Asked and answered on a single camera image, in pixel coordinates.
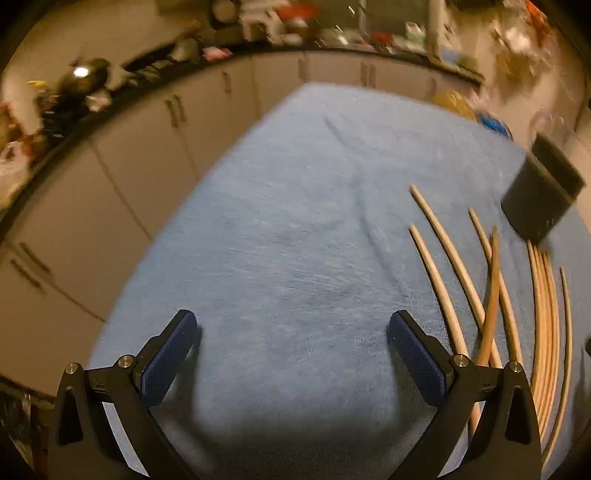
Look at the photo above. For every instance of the steel wok with lid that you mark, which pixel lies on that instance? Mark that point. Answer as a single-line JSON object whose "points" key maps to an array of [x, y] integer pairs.
{"points": [[85, 76]]}

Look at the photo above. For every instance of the dark grey chopstick holder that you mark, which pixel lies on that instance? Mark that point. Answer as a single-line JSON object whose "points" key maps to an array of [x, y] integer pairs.
{"points": [[535, 198]]}

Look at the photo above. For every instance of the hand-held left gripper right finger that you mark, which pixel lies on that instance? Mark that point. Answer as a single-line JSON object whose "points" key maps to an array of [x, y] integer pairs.
{"points": [[415, 360]]}

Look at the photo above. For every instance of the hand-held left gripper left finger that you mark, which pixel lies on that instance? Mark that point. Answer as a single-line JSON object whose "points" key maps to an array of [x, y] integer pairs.
{"points": [[168, 360]]}

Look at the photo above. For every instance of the yellow plastic bag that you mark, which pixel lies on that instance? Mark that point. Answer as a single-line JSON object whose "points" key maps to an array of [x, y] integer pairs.
{"points": [[452, 104]]}

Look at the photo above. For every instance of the pink cloth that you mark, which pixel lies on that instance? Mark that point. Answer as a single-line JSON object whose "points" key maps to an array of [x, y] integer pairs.
{"points": [[216, 53]]}

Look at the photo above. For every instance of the beige kitchen base cabinets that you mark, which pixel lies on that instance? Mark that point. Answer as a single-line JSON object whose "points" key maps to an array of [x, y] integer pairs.
{"points": [[138, 152]]}

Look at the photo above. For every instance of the blue plastic bag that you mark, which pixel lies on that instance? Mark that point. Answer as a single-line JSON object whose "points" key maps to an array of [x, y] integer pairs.
{"points": [[496, 125]]}

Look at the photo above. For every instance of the clear plastic pitcher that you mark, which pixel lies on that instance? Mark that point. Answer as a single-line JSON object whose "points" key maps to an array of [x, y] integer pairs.
{"points": [[547, 122]]}

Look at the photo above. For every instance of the kitchen window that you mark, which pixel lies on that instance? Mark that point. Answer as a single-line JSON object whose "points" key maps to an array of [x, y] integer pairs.
{"points": [[369, 18]]}

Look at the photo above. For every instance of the black kitchen countertop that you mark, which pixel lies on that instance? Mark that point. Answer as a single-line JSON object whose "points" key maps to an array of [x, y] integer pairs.
{"points": [[41, 166]]}

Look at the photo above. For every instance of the blue towel table cloth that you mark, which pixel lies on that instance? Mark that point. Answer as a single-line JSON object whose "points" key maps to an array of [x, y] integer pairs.
{"points": [[300, 230]]}

